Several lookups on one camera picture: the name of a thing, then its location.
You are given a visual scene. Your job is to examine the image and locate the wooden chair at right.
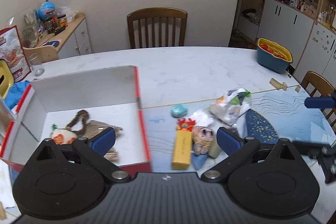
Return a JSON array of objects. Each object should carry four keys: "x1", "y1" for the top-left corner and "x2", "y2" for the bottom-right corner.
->
[{"x1": 301, "y1": 71, "x2": 335, "y2": 132}]

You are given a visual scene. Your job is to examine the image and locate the red cardboard box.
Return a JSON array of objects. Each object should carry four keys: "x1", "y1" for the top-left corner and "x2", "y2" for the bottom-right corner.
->
[{"x1": 1, "y1": 66, "x2": 151, "y2": 174}]

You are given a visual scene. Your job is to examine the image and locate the yellow small box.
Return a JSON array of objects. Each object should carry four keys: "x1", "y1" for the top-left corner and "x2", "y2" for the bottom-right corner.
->
[{"x1": 171, "y1": 130, "x2": 193, "y2": 170}]

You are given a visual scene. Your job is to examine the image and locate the small beige bottle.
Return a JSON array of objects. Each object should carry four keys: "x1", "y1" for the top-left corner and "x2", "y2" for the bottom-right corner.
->
[{"x1": 269, "y1": 78, "x2": 288, "y2": 91}]

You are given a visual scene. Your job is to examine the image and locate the blue basket with yellow strainer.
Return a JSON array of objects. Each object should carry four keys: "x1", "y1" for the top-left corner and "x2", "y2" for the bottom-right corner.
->
[{"x1": 257, "y1": 38, "x2": 293, "y2": 73}]

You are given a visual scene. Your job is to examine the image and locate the wooden chair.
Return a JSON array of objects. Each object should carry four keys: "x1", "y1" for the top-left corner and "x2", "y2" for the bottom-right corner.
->
[
  {"x1": 301, "y1": 71, "x2": 335, "y2": 132},
  {"x1": 126, "y1": 7, "x2": 188, "y2": 49}
]

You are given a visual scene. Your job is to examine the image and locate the drinking glass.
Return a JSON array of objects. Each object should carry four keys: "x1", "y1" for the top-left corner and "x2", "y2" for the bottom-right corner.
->
[{"x1": 29, "y1": 53, "x2": 45, "y2": 77}]

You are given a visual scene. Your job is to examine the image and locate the white wall cabinet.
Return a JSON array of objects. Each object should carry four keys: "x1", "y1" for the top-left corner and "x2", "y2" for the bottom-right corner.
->
[{"x1": 257, "y1": 0, "x2": 335, "y2": 81}]

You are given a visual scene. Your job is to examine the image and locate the white sideboard cabinet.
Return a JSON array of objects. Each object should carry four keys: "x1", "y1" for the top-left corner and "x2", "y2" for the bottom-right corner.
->
[{"x1": 38, "y1": 12, "x2": 92, "y2": 59}]

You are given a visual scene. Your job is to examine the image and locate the teal oval soap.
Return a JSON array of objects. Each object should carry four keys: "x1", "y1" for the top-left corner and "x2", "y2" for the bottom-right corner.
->
[{"x1": 171, "y1": 104, "x2": 188, "y2": 118}]

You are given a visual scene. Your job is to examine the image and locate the silver foil bag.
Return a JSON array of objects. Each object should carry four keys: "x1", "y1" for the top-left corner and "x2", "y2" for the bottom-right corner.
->
[{"x1": 84, "y1": 120, "x2": 123, "y2": 161}]

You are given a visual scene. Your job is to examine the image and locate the green embroidered sachet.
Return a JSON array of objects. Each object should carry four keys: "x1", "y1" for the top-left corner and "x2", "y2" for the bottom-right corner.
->
[{"x1": 51, "y1": 124, "x2": 78, "y2": 144}]

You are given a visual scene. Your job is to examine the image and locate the clear plastic snack bag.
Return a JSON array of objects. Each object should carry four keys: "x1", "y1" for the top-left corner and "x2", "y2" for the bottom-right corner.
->
[{"x1": 209, "y1": 88, "x2": 252, "y2": 126}]

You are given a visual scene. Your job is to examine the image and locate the yellow tissue box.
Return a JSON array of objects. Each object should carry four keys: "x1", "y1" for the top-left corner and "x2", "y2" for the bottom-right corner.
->
[{"x1": 0, "y1": 59, "x2": 14, "y2": 99}]

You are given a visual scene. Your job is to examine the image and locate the cartoon face doll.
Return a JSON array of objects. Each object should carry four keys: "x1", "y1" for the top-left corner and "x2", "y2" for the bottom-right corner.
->
[{"x1": 177, "y1": 118, "x2": 215, "y2": 156}]

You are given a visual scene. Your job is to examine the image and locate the red snack bag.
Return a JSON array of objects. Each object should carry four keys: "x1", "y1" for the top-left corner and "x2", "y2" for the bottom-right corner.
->
[{"x1": 0, "y1": 26, "x2": 31, "y2": 83}]

